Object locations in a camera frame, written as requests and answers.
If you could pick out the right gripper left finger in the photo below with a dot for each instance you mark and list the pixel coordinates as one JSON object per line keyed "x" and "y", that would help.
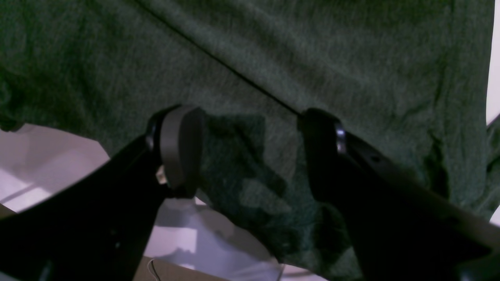
{"x": 98, "y": 229}

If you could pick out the dark green t-shirt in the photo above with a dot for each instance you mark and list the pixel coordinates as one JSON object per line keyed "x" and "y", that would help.
{"x": 407, "y": 76}

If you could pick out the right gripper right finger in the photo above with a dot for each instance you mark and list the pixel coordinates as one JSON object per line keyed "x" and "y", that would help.
{"x": 399, "y": 231}

